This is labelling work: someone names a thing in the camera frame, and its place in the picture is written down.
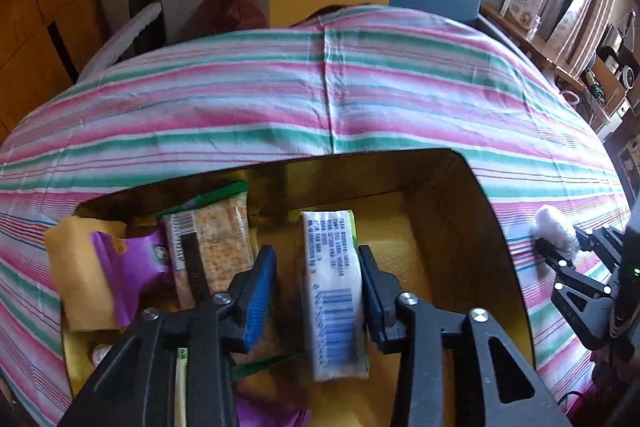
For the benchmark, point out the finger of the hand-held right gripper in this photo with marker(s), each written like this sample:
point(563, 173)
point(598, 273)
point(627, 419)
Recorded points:
point(605, 247)
point(585, 307)

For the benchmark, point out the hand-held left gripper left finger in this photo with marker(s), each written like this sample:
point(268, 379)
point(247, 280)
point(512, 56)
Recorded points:
point(260, 302)

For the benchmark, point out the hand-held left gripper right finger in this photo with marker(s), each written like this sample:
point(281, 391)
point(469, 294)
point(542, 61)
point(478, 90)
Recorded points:
point(372, 302)

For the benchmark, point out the white tissue packet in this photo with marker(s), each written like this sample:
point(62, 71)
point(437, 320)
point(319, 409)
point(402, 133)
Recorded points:
point(330, 307)

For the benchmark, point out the cracker packet with green edges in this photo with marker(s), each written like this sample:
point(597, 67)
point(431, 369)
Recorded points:
point(220, 237)

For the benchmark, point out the gold metal tin box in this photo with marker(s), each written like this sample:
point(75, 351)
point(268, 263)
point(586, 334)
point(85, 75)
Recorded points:
point(390, 227)

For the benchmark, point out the purple snack packet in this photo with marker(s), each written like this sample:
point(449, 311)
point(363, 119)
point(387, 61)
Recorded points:
point(135, 267)
point(270, 413)

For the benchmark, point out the person's red clothing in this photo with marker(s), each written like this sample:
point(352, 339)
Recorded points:
point(610, 387)

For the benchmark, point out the striped pink green tablecloth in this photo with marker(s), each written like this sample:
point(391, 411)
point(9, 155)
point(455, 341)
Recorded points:
point(250, 107)

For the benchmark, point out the wooden side table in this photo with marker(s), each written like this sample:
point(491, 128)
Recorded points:
point(542, 48)

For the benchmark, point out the wooden wardrobe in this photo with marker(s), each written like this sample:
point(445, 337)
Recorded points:
point(45, 32)

